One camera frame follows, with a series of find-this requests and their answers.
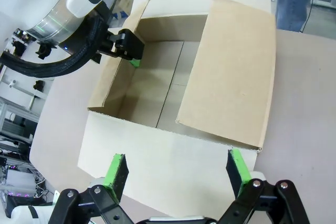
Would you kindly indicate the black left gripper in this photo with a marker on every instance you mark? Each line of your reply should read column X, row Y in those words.
column 107, row 45

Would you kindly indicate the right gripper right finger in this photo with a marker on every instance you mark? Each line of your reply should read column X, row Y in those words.
column 240, row 171

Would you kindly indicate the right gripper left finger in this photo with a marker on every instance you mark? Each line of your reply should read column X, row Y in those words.
column 115, row 176

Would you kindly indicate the brown cardboard box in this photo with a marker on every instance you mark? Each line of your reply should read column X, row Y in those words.
column 228, row 77

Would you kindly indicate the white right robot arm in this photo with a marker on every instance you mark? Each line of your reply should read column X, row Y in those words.
column 26, row 214

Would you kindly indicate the computer with purple lights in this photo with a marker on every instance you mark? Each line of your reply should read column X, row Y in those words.
column 15, row 184

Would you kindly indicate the white metal shelving rack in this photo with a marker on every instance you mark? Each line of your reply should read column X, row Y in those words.
column 18, row 113

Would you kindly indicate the black plastic bracket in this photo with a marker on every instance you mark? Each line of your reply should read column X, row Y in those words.
column 19, row 48
column 39, row 85
column 44, row 49

